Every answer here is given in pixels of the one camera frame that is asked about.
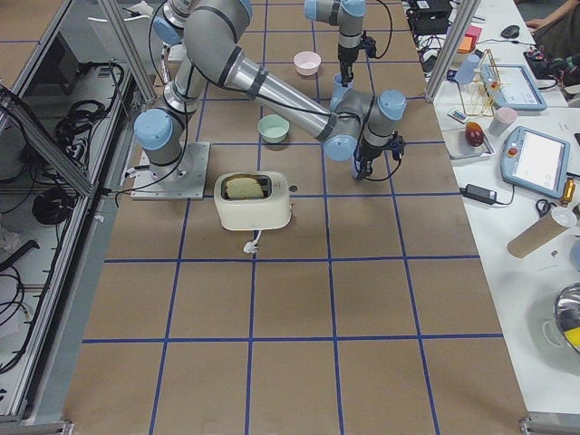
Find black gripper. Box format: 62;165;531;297
338;43;361;87
353;138;384;180

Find blue plastic cup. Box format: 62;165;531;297
329;73;353;111

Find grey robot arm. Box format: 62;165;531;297
134;1;407;180
304;0;366;87

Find pink bowl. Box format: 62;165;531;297
293;51;322;76

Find mint green bowl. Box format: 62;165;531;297
257;114;290;144

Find metal tray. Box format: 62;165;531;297
442;130;495;161

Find cream white toaster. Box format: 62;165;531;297
214;171;292;231

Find white remote control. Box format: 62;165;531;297
447;109;469;124

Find red apple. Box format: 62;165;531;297
464;121;485;147

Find light blue cup on rack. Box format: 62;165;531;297
454;54;480;85

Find orange sticky notes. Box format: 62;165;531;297
457;25;482;54

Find toast bread slice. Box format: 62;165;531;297
225;176;264;199

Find black power adapter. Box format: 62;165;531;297
459;184;497;205

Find pale pink cup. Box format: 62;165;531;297
488;107;518;137

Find teach pendant white screen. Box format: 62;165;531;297
500;126;570;198

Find black computer mouse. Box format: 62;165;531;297
500;24;520;40

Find cardboard tube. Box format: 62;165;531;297
507;207;577;258

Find brass cylinder fitting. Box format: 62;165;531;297
560;178;575;207

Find steel mixing bowl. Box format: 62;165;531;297
554;283;579;353

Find aluminium frame post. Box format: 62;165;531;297
424;0;480;102

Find gold wire rack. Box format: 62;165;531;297
466;48;502;117

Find teach pendant blue frame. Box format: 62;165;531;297
479;64;547;111

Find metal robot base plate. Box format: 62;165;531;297
130;141;210;200

